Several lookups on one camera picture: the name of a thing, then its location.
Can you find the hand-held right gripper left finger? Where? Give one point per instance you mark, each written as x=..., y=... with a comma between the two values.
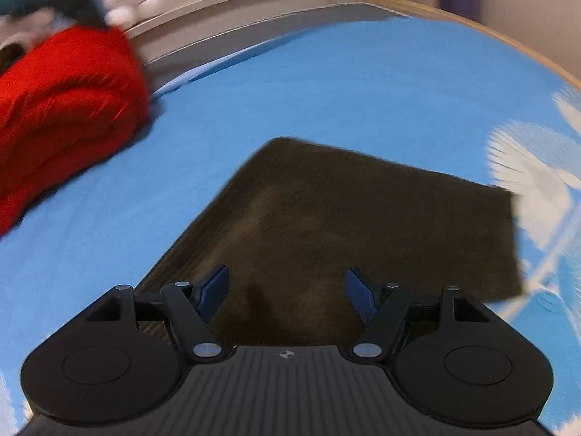
x=215, y=289

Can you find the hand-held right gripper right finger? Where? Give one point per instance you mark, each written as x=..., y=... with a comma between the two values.
x=361, y=291

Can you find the brown pants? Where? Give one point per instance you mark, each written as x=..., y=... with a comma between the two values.
x=345, y=209

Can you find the white window sill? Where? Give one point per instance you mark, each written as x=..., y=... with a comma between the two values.
x=236, y=4

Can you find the red quilt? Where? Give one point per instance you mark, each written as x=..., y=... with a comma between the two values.
x=68, y=109

